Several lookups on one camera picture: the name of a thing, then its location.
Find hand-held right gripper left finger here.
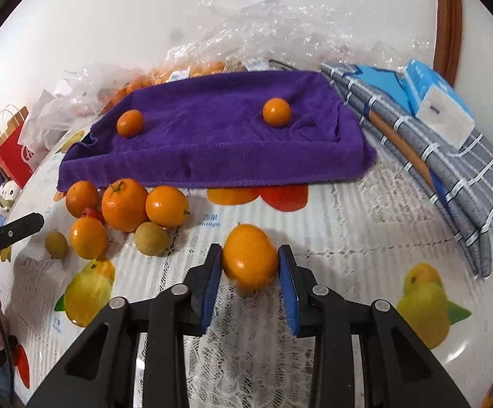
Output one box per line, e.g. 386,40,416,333
25,244,224,408

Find fruit print tablecloth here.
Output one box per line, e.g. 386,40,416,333
0,127,493,408

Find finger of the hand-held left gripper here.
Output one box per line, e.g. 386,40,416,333
0,213,45,260

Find grey plaid cloth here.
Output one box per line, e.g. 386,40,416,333
319,62,493,279

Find purple towel lined tray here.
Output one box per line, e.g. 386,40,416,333
57,70,378,194

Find large orange with stem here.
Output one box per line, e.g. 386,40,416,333
101,178,149,233

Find clear plastic bag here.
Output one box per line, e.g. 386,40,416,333
61,62,145,115

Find blue flat packet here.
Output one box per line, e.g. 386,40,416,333
352,64,415,115

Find small orange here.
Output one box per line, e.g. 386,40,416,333
262,97,292,128
116,109,145,139
221,223,281,292
69,217,108,261

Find blue white tissue pack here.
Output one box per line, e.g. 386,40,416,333
401,58,477,149

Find red paper bag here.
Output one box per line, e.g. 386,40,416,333
0,105,38,190

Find brown longan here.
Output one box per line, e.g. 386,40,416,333
134,221,171,257

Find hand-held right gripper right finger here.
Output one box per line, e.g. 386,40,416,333
277,244,472,408

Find wooden stick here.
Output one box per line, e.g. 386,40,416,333
367,110,438,192

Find small red fruit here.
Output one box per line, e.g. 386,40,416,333
80,207,105,225

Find white plastic bag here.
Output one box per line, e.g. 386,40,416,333
19,89,72,154

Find crumpled clear plastic wrap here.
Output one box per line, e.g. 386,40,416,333
163,0,434,73

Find brown wooden door frame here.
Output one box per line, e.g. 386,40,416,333
432,0,463,88

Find clear bag of oranges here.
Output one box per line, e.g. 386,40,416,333
99,59,230,113

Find thin black cable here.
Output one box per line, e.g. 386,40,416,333
267,58,311,72

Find small green longan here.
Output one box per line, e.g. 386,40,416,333
44,230,69,260

